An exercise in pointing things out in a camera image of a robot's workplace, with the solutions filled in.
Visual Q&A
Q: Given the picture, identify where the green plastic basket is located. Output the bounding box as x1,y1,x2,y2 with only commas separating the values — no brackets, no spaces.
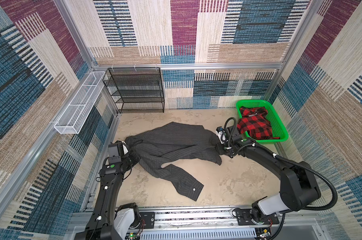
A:
235,100,289,145

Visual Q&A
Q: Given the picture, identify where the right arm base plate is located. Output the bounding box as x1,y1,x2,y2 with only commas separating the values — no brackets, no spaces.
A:
231,208,280,226

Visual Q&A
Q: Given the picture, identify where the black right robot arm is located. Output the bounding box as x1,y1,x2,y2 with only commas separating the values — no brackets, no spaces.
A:
216,131,321,224

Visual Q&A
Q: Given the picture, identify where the white wire mesh tray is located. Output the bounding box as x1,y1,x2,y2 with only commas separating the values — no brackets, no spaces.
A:
54,72,106,135

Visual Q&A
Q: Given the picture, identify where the black corrugated cable conduit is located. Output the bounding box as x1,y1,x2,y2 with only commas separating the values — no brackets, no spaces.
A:
222,116,339,240

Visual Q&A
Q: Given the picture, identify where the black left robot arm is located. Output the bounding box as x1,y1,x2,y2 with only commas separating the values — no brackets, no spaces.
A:
75,141,141,240

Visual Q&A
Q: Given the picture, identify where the black wire shelf rack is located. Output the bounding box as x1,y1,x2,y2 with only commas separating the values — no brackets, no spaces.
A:
104,67,165,114

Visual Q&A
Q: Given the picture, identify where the red black plaid shirt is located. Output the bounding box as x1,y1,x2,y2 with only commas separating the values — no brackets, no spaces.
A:
237,107,280,140

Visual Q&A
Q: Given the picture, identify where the dark grey striped shirt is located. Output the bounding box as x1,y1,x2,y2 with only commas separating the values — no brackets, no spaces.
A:
125,122,222,201

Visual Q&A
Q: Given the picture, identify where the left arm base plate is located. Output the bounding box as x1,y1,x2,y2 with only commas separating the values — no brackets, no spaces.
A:
112,211,156,231

